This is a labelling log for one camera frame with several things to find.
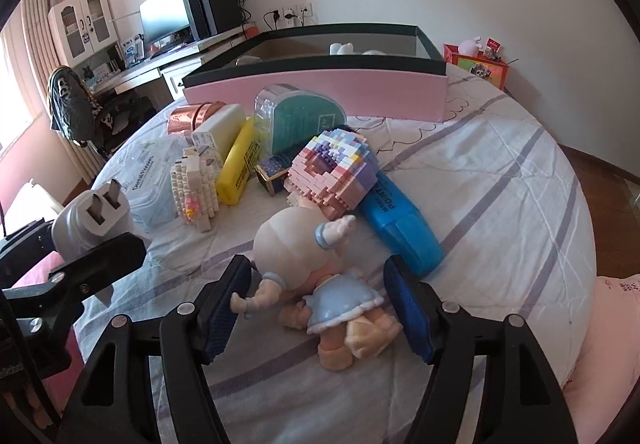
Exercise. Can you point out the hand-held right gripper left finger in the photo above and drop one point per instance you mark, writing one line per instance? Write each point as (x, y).
(225, 311)

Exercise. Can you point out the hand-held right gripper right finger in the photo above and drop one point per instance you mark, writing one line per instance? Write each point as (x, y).
(411, 311)

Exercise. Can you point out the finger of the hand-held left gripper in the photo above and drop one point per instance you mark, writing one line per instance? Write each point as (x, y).
(27, 249)
(112, 256)

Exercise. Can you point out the white power adapter plug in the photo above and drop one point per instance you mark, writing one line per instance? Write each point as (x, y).
(75, 229)

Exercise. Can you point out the clear face mask packet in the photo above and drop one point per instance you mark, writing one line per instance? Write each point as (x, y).
(150, 204)

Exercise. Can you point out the blue marker-shaped bottle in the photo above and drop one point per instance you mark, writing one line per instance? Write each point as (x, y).
(400, 234)

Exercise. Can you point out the doll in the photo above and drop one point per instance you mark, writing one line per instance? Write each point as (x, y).
(290, 244)

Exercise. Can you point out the white building block figure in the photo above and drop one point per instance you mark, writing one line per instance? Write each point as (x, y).
(195, 194)

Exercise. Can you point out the pink building block figure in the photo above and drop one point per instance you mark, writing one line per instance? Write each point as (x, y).
(330, 179)

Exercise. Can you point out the rose gold jar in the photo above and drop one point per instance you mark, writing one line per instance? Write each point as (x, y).
(186, 119)

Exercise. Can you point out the clear dome container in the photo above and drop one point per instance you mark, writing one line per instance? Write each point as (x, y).
(295, 119)

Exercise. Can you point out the pink box with green rim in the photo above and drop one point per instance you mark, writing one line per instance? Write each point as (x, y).
(350, 89)

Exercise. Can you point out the black desk chair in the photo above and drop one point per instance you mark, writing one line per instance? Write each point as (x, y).
(120, 119)

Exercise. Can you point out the navy box with gold edge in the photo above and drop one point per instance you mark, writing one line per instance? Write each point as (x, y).
(272, 175)

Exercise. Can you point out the yellow plastic bottle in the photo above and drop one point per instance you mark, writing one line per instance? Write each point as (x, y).
(235, 166)

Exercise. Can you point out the black quilted bag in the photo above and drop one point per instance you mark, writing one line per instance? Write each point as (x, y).
(70, 104)

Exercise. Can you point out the white plastic bottle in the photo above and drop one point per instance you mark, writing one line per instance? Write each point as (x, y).
(220, 124)

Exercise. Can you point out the beige curtain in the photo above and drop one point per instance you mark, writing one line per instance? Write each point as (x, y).
(30, 74)

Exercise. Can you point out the white desk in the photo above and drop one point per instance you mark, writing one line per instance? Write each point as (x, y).
(165, 66)

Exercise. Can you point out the pink pillow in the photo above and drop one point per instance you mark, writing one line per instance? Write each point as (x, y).
(610, 349)

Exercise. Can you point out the blue and white carton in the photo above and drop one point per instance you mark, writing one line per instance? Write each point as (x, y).
(132, 49)

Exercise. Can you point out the white glass-door cabinet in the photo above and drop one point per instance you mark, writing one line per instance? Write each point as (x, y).
(82, 26)

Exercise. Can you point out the black computer monitor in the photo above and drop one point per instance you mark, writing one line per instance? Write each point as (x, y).
(162, 14)

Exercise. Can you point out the red skull-print box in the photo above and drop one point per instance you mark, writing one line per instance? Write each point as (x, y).
(480, 69)

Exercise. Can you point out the orange container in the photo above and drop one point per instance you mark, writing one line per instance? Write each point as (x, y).
(251, 30)

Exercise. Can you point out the black computer tower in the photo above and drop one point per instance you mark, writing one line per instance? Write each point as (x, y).
(212, 6)

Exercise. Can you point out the white toy figure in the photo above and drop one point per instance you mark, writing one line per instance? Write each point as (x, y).
(342, 48)

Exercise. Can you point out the pink plush toy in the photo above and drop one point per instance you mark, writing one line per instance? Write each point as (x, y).
(471, 45)

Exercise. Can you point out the white wall socket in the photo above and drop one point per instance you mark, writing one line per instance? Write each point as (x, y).
(290, 13)

